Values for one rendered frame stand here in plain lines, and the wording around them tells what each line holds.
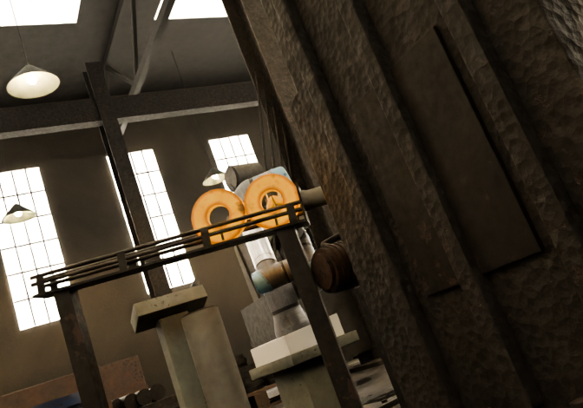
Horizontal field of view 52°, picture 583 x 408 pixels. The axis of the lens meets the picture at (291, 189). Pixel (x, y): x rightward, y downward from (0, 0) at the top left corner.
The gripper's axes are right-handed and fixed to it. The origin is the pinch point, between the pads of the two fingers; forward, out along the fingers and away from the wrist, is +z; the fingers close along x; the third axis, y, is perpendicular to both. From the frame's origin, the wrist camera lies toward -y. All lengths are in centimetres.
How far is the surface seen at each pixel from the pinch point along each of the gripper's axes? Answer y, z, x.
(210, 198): 4.2, 7.1, -16.1
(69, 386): 33, -150, -154
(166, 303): -5, -25, -46
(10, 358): 430, -862, -681
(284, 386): -28, -80, -27
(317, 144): -8.3, 29.1, 17.5
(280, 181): 1.2, 6.1, 4.2
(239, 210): -1.9, 5.1, -9.5
